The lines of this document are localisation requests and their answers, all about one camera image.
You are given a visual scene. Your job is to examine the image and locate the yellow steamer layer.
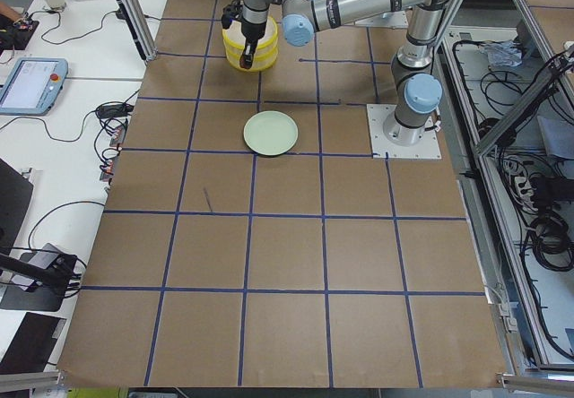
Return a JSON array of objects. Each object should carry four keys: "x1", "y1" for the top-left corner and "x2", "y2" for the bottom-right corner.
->
[
  {"x1": 225, "y1": 47, "x2": 279, "y2": 73},
  {"x1": 222, "y1": 16, "x2": 278, "y2": 57}
]

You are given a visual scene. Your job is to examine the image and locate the black power adapter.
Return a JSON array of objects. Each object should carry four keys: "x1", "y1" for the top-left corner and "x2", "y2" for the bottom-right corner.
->
[{"x1": 96, "y1": 103, "x2": 134, "y2": 119}]

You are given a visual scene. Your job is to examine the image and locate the teach pendant tablet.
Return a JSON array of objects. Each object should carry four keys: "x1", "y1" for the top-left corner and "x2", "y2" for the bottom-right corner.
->
[{"x1": 1, "y1": 57, "x2": 68, "y2": 117}]

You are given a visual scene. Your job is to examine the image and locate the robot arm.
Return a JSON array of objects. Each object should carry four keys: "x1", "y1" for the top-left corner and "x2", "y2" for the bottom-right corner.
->
[{"x1": 221, "y1": 0, "x2": 462, "y2": 147}]

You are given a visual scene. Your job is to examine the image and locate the brown bun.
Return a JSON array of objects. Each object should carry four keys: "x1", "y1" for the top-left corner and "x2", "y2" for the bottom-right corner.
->
[{"x1": 239, "y1": 57, "x2": 252, "y2": 70}]

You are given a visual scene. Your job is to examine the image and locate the pale green plate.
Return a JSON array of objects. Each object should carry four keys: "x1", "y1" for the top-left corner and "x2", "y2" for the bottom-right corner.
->
[{"x1": 243, "y1": 110, "x2": 299, "y2": 156}]

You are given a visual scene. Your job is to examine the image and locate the black coiled cables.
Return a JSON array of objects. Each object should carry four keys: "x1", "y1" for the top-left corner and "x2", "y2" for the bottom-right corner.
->
[{"x1": 519, "y1": 213, "x2": 573, "y2": 270}]

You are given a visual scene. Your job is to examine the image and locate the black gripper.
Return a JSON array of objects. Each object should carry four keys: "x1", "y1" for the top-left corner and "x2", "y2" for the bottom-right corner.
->
[{"x1": 221, "y1": 0, "x2": 268, "y2": 70}]

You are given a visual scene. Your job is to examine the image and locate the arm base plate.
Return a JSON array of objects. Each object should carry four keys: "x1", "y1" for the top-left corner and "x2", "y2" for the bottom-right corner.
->
[{"x1": 366, "y1": 104, "x2": 442, "y2": 160}]

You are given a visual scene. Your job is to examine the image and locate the black camera stand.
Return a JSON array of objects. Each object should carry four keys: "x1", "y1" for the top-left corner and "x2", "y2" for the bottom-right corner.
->
[{"x1": 1, "y1": 244, "x2": 80, "y2": 313}]

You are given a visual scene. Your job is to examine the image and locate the aluminium frame post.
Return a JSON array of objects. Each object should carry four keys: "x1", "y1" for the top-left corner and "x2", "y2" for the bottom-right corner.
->
[{"x1": 116, "y1": 0, "x2": 157, "y2": 63}]

